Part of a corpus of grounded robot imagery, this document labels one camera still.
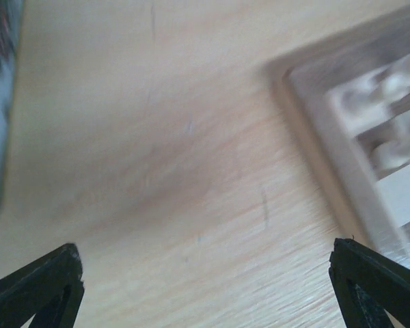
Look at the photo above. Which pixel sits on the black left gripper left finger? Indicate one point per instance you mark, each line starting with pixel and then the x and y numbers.
pixel 46 292

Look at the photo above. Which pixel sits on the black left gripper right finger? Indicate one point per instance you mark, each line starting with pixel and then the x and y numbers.
pixel 369 287

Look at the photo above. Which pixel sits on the wooden chess board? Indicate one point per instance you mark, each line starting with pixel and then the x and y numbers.
pixel 370 205

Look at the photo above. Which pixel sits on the white rook corner piece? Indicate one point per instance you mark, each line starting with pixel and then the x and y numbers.
pixel 358 104

